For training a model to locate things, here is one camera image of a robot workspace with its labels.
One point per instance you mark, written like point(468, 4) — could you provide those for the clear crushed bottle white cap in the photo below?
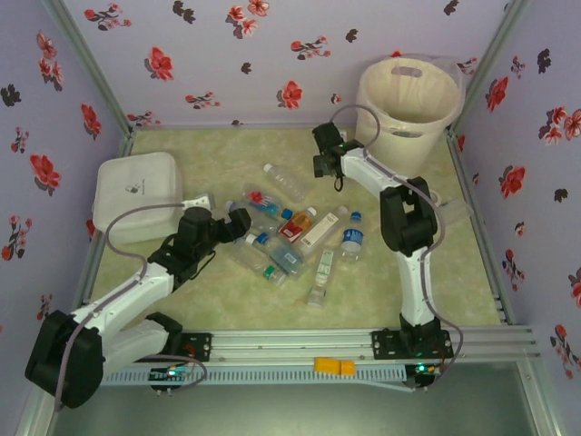
point(252, 256)

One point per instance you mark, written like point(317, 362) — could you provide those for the clear bottle green cap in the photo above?
point(270, 271)

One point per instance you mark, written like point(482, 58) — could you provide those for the bottle red orange label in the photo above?
point(295, 225)

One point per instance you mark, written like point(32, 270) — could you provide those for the square bottle blue label blue cap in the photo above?
point(287, 259)

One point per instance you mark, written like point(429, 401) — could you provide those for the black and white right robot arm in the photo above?
point(410, 218)

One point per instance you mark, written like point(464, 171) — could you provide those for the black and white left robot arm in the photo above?
point(127, 295)

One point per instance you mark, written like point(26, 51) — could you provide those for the cream plastic waste bin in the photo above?
point(399, 150)

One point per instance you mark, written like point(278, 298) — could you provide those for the clear bottle red flower print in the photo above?
point(263, 202)

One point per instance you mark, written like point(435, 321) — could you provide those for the clear unlabelled bottle white cap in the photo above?
point(286, 181)

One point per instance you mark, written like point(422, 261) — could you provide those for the white lidded plastic box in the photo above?
point(131, 172)

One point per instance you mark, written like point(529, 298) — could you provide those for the clear bottle green white label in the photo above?
point(323, 270)

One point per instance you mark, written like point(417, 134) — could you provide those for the yellow plastic block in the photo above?
point(327, 365)

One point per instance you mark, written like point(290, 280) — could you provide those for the orange plastic block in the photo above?
point(347, 368)

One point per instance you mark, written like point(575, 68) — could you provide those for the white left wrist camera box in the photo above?
point(199, 201)

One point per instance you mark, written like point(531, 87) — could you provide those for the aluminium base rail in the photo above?
point(290, 345)

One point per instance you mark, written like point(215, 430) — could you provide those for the aluminium frame post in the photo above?
point(91, 68)
point(495, 45)

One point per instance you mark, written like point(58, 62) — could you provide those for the aluminium lower frame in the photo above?
point(542, 404)

